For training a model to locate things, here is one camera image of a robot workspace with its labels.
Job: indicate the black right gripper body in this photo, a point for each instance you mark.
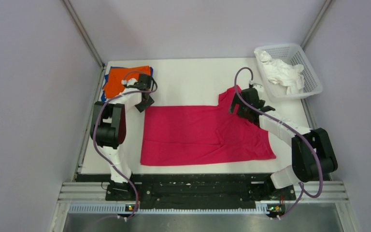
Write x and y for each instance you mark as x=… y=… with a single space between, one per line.
x=243 y=108

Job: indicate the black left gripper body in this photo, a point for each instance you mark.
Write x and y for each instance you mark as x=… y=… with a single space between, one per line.
x=145 y=104

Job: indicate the pink t-shirt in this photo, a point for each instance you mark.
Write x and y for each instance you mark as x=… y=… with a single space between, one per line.
x=201 y=134

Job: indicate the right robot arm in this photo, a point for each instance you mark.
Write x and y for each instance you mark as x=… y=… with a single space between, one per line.
x=312 y=154

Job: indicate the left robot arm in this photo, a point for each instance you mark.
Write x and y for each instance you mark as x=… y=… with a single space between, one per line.
x=108 y=124

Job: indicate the folded orange t-shirt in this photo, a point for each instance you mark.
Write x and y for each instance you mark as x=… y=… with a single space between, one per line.
x=118 y=81

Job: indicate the white crumpled t-shirt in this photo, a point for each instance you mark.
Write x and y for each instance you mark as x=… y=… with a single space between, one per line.
x=281 y=73

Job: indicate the white plastic laundry basket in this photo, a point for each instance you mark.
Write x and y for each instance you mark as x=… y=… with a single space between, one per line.
x=291 y=54

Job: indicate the folded blue patterned t-shirt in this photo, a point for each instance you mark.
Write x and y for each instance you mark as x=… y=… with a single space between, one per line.
x=104 y=96

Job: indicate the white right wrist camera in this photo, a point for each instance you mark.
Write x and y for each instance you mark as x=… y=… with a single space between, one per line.
x=258 y=87

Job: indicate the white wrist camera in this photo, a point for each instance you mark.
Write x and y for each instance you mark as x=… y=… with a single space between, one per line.
x=258 y=87
x=129 y=83

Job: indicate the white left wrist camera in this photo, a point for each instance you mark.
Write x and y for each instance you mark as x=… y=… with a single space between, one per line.
x=129 y=83

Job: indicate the aluminium frame rail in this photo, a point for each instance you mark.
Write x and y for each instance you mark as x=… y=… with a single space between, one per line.
x=89 y=197

